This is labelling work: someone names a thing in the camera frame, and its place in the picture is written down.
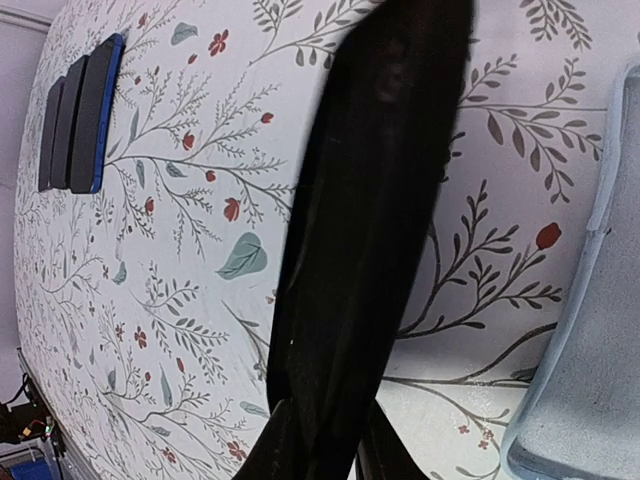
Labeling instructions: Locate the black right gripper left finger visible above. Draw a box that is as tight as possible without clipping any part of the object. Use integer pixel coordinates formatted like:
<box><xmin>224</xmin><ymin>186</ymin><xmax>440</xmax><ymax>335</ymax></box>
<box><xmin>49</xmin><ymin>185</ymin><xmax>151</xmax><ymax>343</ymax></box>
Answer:
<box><xmin>233</xmin><ymin>399</ymin><xmax>300</xmax><ymax>480</ymax></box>

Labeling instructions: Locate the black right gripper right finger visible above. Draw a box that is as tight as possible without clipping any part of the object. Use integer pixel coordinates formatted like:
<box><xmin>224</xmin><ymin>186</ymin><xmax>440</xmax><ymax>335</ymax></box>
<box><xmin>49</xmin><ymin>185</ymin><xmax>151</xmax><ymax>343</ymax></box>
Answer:
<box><xmin>355</xmin><ymin>401</ymin><xmax>425</xmax><ymax>480</ymax></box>

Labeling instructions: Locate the light blue phone case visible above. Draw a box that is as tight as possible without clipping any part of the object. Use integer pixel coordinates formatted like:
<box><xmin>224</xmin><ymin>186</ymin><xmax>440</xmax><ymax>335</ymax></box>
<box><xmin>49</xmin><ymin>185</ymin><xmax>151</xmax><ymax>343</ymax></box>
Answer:
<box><xmin>501</xmin><ymin>61</ymin><xmax>639</xmax><ymax>479</ymax></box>

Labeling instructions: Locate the black phone case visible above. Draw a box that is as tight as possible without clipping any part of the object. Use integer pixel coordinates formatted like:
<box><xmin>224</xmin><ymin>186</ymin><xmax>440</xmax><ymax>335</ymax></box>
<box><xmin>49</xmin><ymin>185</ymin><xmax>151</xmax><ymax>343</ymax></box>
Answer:
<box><xmin>266</xmin><ymin>1</ymin><xmax>474</xmax><ymax>479</ymax></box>

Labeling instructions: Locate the black phone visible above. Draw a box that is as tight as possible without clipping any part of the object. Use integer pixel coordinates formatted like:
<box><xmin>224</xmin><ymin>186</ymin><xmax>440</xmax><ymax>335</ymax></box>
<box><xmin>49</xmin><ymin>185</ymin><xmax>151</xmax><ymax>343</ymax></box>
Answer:
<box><xmin>69</xmin><ymin>33</ymin><xmax>125</xmax><ymax>194</ymax></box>
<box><xmin>38</xmin><ymin>76</ymin><xmax>66</xmax><ymax>192</ymax></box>
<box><xmin>50</xmin><ymin>55</ymin><xmax>89</xmax><ymax>189</ymax></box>

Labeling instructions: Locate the left arm base with board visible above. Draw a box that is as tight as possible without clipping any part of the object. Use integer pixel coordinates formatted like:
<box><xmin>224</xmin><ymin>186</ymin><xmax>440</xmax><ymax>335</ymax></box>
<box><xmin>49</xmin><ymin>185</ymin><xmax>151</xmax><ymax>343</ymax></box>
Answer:
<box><xmin>1</xmin><ymin>373</ymin><xmax>67</xmax><ymax>455</ymax></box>

